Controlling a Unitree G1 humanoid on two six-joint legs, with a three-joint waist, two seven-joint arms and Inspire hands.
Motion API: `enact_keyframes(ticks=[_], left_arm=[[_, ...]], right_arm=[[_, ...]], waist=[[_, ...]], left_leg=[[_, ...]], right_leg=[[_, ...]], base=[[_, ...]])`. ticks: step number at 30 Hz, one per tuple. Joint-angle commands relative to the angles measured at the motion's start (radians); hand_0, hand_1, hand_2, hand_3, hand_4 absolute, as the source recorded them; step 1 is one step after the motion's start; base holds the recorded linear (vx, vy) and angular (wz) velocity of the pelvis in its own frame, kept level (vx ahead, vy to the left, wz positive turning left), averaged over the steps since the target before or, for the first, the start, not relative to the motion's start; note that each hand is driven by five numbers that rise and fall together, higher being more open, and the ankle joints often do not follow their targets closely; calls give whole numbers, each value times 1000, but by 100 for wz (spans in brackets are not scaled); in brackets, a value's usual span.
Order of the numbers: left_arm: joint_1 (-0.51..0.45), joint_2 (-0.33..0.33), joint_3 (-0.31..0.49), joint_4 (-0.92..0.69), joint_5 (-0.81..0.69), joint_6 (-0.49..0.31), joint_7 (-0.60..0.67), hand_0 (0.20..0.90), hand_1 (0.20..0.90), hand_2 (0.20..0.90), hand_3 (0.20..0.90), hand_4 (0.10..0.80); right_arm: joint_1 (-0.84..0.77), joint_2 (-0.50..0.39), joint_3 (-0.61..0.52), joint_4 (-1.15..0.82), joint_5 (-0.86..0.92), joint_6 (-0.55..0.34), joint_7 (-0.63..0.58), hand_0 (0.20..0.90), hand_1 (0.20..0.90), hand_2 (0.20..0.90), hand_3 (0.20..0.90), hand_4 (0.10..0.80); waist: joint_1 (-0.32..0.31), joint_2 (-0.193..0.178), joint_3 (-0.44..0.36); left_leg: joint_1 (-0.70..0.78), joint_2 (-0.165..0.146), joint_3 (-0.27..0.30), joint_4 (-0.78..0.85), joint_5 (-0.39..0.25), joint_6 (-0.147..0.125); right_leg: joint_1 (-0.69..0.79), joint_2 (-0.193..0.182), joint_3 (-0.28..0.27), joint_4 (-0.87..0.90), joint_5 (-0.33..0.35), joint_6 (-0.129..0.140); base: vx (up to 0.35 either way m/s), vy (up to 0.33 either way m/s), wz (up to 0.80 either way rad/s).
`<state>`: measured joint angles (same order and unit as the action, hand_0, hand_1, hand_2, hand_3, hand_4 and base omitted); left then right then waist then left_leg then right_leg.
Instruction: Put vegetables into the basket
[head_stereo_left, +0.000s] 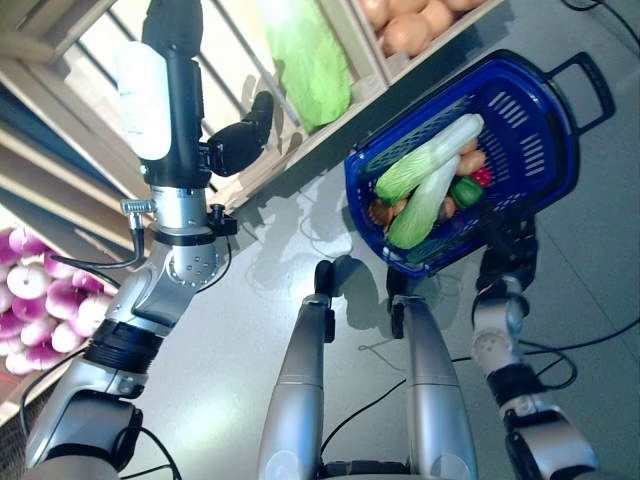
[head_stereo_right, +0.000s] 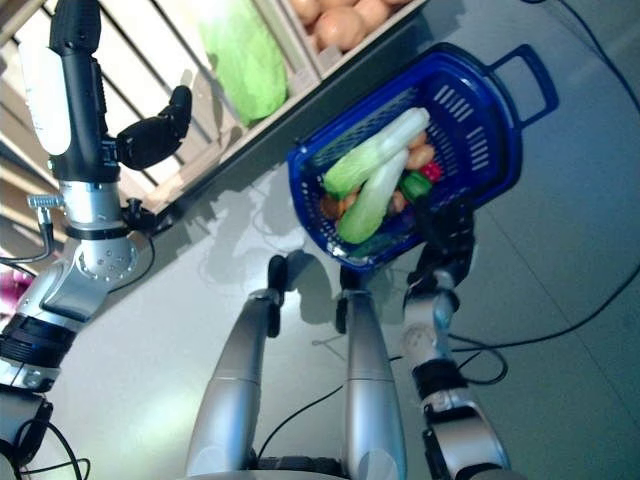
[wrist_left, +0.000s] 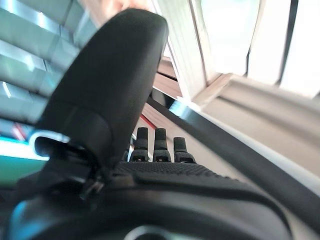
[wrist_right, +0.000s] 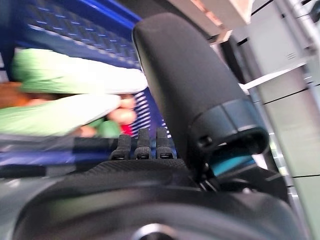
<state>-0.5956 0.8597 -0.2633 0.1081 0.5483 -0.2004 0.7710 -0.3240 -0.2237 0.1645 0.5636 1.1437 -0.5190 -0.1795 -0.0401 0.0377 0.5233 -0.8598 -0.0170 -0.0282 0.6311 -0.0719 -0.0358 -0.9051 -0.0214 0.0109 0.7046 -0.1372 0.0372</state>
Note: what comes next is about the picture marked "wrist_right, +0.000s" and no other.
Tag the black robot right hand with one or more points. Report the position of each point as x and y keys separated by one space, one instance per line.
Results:
x=195 y=80

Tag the green white napa cabbage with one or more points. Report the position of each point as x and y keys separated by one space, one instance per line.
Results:
x=50 y=117
x=75 y=72

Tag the blue plastic shopping basket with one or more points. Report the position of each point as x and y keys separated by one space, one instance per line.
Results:
x=75 y=25

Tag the red bell pepper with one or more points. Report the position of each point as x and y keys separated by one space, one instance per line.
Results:
x=126 y=130

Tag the green bell pepper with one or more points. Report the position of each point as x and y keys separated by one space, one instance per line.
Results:
x=107 y=128

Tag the orange fruit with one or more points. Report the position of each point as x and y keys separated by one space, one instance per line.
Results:
x=10 y=96

